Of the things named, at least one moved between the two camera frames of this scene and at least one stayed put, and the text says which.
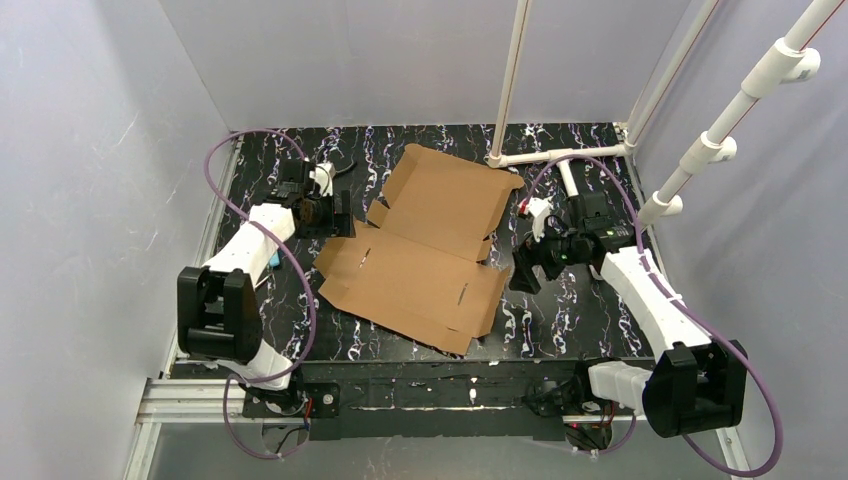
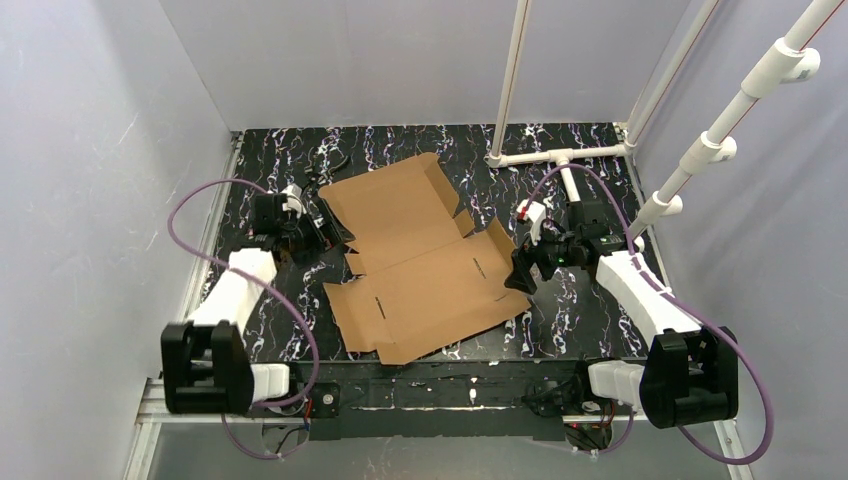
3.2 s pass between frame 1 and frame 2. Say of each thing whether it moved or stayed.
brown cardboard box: moved
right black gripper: stayed
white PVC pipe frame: stayed
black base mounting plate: stayed
